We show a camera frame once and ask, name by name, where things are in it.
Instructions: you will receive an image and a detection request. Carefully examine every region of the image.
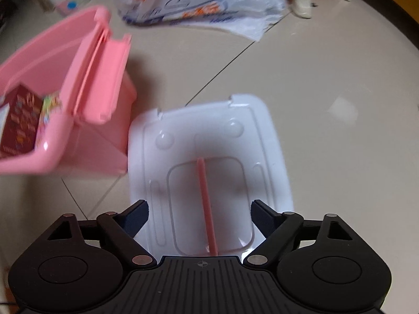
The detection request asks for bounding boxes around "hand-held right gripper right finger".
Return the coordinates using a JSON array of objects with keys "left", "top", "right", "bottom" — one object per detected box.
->
[{"left": 246, "top": 199, "right": 354, "bottom": 265}]

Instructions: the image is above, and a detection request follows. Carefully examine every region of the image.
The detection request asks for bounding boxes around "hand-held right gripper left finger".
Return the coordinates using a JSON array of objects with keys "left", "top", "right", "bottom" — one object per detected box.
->
[{"left": 47, "top": 199, "right": 154, "bottom": 266}]

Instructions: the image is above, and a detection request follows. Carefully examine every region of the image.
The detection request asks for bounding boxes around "white lid with pink handle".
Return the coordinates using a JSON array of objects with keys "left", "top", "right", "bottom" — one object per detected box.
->
[{"left": 127, "top": 94, "right": 294, "bottom": 257}]

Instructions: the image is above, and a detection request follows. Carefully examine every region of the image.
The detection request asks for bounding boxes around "colourful cartoon carton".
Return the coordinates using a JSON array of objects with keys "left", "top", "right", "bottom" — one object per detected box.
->
[{"left": 34, "top": 91, "right": 63, "bottom": 148}]

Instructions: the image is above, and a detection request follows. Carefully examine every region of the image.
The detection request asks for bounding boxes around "pink plastic storage box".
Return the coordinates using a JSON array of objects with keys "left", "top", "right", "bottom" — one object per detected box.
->
[{"left": 0, "top": 6, "right": 138, "bottom": 176}]

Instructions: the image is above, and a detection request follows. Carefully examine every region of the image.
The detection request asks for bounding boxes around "dark red carton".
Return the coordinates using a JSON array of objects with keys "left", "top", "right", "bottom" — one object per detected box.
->
[{"left": 0, "top": 83, "right": 45, "bottom": 158}]

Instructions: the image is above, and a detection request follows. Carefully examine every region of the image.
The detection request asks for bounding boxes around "white printed plastic bag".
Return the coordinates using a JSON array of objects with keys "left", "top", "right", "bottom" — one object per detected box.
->
[{"left": 107, "top": 0, "right": 289, "bottom": 42}]

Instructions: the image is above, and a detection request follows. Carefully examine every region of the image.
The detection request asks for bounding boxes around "wooden furniture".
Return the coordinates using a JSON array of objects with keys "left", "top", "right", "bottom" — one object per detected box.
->
[{"left": 347, "top": 0, "right": 419, "bottom": 51}]

